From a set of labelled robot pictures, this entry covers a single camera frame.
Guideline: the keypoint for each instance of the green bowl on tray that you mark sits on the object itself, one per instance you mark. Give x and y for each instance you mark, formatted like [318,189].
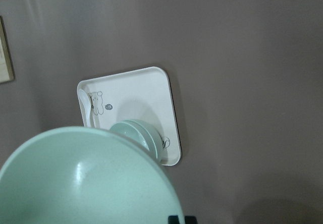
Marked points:
[154,137]

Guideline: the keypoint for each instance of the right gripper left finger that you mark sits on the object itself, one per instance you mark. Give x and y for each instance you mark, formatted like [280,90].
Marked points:
[173,219]

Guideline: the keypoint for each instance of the green bowl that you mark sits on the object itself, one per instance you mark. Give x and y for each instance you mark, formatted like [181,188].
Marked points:
[135,132]
[85,175]
[154,137]

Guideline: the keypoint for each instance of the white ceramic spoon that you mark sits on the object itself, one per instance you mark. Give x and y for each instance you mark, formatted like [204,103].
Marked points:
[87,104]

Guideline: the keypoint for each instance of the cream rabbit tray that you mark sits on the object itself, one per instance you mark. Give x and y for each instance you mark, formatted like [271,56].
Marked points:
[142,94]

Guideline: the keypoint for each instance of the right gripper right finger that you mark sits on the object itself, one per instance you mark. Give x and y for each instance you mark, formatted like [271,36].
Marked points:
[190,220]

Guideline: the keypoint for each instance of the bamboo cutting board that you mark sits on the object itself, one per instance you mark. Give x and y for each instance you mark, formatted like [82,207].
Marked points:
[7,72]

